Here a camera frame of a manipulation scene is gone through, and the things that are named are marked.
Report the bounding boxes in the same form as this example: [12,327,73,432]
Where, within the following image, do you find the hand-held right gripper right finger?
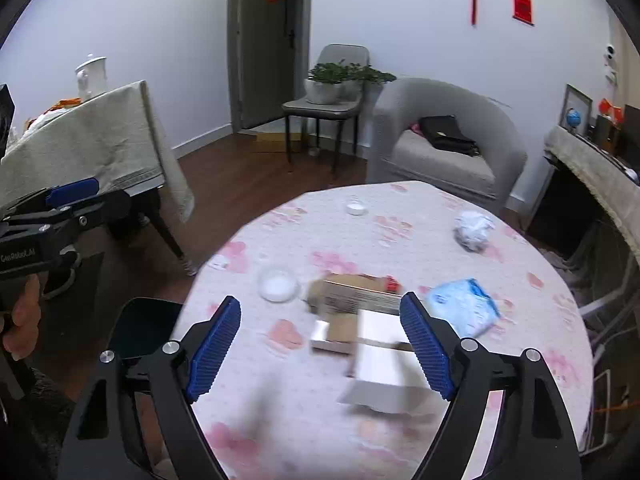
[400,291,583,480]

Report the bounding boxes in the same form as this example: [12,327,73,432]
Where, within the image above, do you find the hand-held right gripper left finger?
[57,295,242,480]

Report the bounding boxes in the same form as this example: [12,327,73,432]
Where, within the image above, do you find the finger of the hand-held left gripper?
[10,189,132,241]
[0,177,100,221]

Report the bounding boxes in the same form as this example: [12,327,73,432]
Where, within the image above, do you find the white paper box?
[336,309,438,415]

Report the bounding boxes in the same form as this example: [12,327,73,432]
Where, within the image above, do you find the blue and white tissue packet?
[425,278,502,339]

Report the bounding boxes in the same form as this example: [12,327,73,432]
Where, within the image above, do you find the dark teal trash bin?
[107,297,184,361]

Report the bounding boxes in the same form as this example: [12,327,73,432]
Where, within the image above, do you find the brown cardboard box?
[305,274,403,317]

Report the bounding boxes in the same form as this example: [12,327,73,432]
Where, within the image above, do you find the white paper ball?
[454,211,496,253]

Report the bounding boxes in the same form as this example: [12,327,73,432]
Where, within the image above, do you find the person's left forearm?
[0,365,77,480]

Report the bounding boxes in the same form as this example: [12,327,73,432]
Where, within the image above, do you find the person's left hand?
[0,275,44,362]

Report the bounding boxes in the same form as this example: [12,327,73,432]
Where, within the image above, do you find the black storage box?
[107,200,152,241]

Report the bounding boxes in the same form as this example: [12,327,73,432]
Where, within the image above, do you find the beige patterned tablecloth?
[0,80,196,223]

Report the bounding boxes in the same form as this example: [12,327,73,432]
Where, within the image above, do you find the dark wooden table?
[107,187,198,277]

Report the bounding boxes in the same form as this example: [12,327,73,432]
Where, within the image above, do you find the white kettle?
[75,55,108,102]

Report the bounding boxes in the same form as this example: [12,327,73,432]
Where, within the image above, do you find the pink printed tablecloth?
[170,180,596,480]

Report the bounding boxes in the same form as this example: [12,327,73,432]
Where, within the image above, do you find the white metal rack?
[565,220,640,453]

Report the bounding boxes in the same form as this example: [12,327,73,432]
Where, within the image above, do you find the black cabinet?
[527,157,601,262]

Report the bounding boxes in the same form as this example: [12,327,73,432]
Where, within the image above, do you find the flat cardboard piece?
[252,131,306,154]

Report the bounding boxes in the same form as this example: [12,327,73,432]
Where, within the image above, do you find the black bag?
[419,115,481,158]

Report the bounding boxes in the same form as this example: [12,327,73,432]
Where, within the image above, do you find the grey door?
[227,0,313,136]

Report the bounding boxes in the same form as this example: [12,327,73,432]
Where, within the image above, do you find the grey armchair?
[366,77,528,216]

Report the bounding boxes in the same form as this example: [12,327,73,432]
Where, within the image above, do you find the beige lace cabinet cloth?
[544,125,640,267]

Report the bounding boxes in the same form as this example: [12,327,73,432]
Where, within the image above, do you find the potted plant large white pot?
[305,61,351,106]

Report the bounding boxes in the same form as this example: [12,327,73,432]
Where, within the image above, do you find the potted plant small pot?
[342,64,397,102]

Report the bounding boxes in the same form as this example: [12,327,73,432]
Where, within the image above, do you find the dark wooden box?
[592,115,622,154]

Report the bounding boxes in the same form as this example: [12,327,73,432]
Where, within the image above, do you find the grey dining chair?
[282,44,371,174]

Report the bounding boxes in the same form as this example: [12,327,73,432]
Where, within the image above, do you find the black monitor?
[620,105,640,162]

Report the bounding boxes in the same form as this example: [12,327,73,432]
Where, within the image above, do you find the red ornaments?
[598,99,626,124]

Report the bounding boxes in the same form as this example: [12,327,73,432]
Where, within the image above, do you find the picture frame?
[560,84,594,134]

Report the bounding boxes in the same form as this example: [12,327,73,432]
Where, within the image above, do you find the white security camera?
[602,42,621,84]

